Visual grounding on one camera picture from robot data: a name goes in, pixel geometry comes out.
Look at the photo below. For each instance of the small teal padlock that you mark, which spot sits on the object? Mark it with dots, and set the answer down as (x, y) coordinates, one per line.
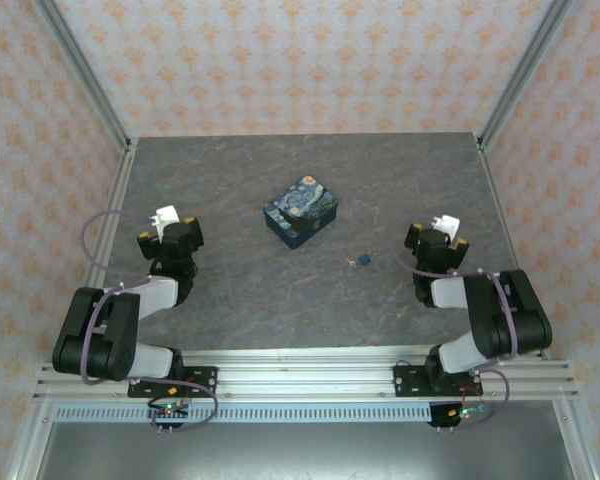
(365, 260)

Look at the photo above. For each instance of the starry night tin box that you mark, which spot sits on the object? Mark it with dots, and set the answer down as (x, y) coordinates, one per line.
(300, 205)

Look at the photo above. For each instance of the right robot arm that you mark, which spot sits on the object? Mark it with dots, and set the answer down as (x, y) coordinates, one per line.
(510, 315)

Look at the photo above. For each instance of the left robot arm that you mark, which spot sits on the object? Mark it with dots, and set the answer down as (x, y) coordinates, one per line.
(100, 330)

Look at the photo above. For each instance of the wide aluminium mounting beam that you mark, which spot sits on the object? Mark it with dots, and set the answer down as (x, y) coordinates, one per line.
(305, 380)

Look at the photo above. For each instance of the grey metal sheet panel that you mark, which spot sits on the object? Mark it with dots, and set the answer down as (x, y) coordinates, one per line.
(305, 450)

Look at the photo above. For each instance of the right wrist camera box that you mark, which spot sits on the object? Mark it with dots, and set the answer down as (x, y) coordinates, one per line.
(447, 224)

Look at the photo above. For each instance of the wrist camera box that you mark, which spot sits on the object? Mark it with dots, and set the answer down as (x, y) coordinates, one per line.
(447, 224)
(166, 215)

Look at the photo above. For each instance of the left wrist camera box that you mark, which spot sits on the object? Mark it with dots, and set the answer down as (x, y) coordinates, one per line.
(166, 215)

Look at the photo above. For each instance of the aluminium table side rail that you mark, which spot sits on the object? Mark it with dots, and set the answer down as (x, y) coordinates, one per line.
(495, 200)
(122, 190)

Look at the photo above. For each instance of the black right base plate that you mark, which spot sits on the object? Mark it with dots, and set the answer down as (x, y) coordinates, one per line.
(410, 380)

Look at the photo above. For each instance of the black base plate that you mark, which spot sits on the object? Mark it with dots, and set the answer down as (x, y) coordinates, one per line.
(205, 377)
(410, 380)

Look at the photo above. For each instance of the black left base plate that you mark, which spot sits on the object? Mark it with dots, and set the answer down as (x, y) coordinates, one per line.
(205, 377)

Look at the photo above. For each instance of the aluminium table edge rail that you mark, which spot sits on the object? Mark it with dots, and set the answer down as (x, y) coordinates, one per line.
(305, 355)

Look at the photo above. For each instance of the aluminium frame post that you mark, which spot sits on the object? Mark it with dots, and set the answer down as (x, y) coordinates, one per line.
(81, 65)
(526, 65)

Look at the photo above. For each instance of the aluminium lower frame strut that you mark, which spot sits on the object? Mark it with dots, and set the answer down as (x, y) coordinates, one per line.
(27, 445)
(575, 445)

